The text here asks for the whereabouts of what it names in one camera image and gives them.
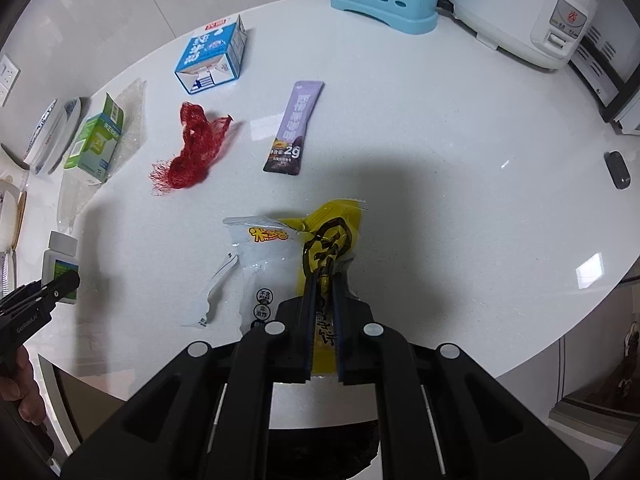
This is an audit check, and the person's left hand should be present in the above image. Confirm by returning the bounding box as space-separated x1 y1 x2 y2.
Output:
0 346 49 427

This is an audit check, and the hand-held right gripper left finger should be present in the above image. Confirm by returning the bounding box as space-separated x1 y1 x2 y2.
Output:
60 274 321 480

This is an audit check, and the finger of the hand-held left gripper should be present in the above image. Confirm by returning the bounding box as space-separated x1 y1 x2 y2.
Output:
12 270 82 308

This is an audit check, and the vented white appliance black frame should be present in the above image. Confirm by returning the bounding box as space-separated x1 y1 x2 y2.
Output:
570 0 640 136

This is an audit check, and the green white cardboard box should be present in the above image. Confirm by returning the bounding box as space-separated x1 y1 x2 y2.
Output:
64 92 125 184

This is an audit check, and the white floral rice cooker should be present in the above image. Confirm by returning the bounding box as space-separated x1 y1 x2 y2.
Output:
442 0 601 71

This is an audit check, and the brown cloth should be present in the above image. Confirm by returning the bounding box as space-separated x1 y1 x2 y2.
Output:
585 359 640 411

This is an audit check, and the blue white milk carton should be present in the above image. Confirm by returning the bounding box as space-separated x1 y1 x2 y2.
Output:
174 14 247 96

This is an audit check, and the white pill bottle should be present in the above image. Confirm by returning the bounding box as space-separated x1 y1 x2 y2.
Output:
41 231 80 306

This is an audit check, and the red mesh net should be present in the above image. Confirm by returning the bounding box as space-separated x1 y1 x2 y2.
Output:
149 101 235 197

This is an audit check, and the clear plastic bag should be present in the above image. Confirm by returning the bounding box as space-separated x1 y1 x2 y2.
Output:
57 79 147 228

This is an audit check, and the white plate blue rim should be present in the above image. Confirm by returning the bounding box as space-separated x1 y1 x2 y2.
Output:
24 99 62 162
34 97 92 176

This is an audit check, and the shoe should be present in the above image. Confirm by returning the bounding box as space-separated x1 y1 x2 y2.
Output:
622 322 640 362

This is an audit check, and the white wall socket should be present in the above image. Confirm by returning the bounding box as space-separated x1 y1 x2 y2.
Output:
0 54 22 107

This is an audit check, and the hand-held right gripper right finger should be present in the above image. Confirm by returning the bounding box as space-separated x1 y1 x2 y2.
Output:
330 276 591 480

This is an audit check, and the white container with wooden rim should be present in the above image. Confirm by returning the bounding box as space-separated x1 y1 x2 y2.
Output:
0 146 29 252

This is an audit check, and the torn clear wrapper strip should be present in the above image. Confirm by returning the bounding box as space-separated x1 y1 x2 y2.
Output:
181 254 240 329

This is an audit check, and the purple coffee sachet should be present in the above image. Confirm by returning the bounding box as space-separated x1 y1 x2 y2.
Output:
263 80 326 177

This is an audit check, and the yellow clear snack wrapper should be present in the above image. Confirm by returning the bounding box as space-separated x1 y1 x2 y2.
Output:
222 199 369 377

